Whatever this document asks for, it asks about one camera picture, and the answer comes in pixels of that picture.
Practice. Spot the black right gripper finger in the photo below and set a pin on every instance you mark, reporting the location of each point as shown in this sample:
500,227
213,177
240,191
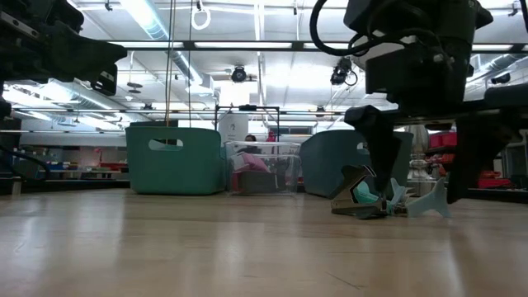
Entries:
470,156
381,148

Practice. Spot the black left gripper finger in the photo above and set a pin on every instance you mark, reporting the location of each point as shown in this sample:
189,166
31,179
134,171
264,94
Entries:
105,80
86,53

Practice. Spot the black staple remover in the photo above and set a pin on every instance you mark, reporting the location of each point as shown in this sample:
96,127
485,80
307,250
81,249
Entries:
355,175

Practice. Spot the teal staple remover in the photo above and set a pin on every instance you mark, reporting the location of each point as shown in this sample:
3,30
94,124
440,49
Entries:
365,198

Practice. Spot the light blue staple remover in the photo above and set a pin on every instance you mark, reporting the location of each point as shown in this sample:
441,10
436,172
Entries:
429,204

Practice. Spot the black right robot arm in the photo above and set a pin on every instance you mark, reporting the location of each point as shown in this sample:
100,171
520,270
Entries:
412,16

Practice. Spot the large red storage bin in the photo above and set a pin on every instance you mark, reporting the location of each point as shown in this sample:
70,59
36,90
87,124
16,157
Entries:
443,140

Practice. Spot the small red storage bin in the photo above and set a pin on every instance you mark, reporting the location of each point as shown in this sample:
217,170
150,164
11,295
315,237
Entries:
493,182

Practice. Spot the white shade table lamp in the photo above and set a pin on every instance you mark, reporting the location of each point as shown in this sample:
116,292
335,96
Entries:
418,144

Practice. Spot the dark teal plastic bin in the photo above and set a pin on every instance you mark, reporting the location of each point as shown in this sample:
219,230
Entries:
326,165

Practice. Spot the clear plastic bin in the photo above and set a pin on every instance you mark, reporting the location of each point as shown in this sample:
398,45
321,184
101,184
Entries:
288,161

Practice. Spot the light teal plastic bin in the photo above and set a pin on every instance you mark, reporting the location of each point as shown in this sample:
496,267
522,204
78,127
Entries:
198,169

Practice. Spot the person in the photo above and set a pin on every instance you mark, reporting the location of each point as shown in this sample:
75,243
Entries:
250,138

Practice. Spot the white numbered sign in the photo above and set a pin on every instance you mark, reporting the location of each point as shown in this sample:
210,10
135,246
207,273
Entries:
233,128

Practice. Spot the thin black rectangular stand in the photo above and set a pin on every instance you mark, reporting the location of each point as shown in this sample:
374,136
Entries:
247,107

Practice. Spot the round black overhead camera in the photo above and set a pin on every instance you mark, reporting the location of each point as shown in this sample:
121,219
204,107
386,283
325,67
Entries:
238,74

